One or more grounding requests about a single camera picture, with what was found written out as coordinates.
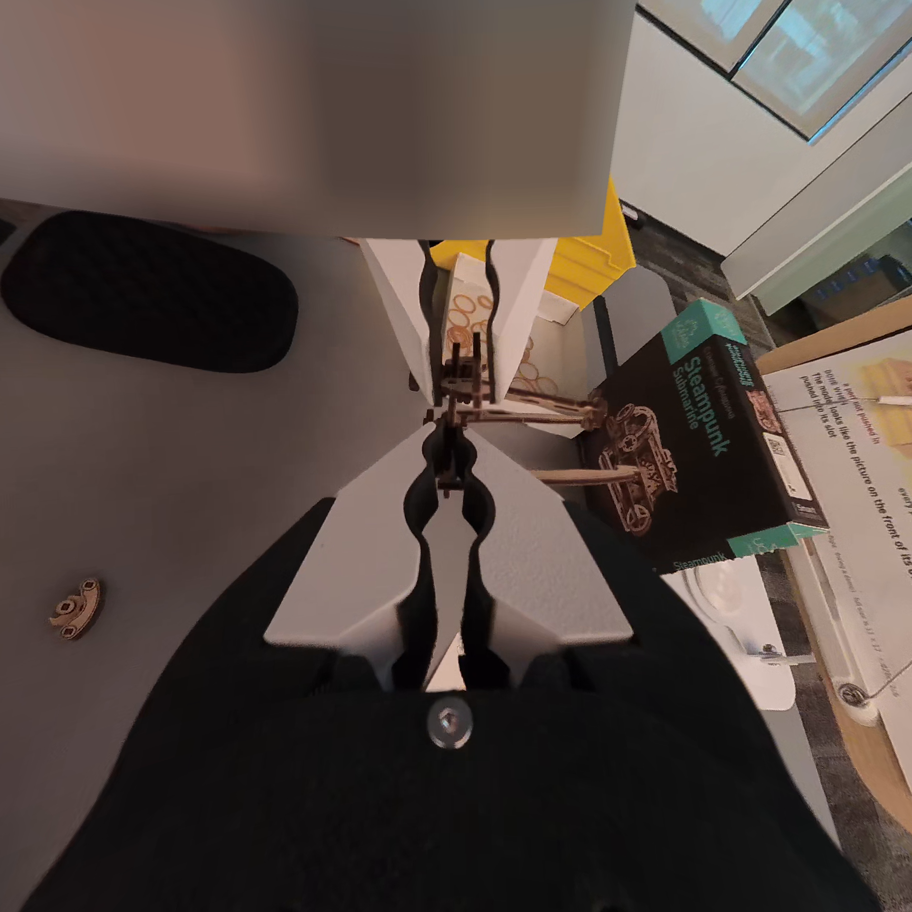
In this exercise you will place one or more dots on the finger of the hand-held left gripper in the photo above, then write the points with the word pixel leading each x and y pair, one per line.
pixel 524 285
pixel 399 299

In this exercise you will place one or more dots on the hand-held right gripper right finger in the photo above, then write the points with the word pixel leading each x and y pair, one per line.
pixel 548 570

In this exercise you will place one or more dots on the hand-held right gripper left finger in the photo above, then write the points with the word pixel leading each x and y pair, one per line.
pixel 342 570

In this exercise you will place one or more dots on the wooden gear model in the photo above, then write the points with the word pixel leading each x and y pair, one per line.
pixel 463 385

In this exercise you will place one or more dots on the black model kit box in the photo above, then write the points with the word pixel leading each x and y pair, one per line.
pixel 641 399

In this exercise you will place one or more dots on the white cardboard box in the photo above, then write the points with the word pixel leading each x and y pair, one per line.
pixel 556 310

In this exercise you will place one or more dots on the pile of rubber bands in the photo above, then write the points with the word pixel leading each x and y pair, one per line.
pixel 456 335

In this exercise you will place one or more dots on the yellow plastic bin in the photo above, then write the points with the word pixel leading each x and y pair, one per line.
pixel 591 263

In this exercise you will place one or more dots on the long wooden lever part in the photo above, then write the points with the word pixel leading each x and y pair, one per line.
pixel 584 475

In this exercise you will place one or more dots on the small wooden gear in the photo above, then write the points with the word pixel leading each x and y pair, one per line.
pixel 595 413

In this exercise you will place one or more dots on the thin metal rod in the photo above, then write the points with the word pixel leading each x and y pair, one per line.
pixel 784 659

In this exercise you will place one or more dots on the black padded cushion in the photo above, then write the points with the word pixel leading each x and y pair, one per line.
pixel 142 299

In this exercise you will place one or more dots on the curved wooden part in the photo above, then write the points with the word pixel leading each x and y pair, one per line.
pixel 75 609

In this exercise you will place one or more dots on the glass window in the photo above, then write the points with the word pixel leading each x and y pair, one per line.
pixel 819 57

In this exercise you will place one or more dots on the white rounded base plate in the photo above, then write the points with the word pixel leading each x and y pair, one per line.
pixel 755 677

